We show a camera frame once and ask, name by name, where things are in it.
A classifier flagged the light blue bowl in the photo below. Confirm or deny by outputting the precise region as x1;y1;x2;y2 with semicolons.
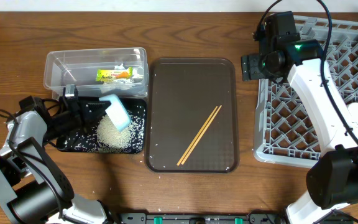
99;94;131;132

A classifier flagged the white rice pile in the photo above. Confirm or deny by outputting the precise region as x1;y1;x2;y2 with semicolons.
63;102;145;154

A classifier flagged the yellow snack wrapper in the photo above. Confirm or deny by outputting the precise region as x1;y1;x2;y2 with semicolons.
95;67;133;83

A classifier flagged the white tissue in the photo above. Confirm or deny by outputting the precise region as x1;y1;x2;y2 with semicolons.
114;63;145;83

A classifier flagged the white cup green inside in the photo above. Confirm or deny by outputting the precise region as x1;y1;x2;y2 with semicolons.
347;102;358;124

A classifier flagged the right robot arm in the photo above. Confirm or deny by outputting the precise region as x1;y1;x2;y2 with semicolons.
241;39;358;223

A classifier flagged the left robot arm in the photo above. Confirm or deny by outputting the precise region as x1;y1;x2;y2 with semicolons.
0;96;121;223

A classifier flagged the black waste tray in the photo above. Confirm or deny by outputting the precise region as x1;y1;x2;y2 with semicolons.
55;96;147;155

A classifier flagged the grey dishwasher rack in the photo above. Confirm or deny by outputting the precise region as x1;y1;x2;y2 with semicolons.
253;20;358;169

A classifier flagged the clear plastic bin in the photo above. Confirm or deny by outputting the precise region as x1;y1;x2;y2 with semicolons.
44;47;149;99

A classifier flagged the wooden chopstick right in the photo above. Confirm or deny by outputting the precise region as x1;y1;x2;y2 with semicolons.
180;105;222;166

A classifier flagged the wooden chopstick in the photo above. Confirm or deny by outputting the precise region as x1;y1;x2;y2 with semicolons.
180;105;222;166
177;106;218;166

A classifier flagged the wooden chopstick left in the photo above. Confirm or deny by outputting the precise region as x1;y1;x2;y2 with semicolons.
177;106;218;166

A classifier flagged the brown serving tray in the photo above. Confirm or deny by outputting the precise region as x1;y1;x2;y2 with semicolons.
145;58;239;174

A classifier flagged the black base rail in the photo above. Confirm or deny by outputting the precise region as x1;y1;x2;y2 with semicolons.
119;213;288;224

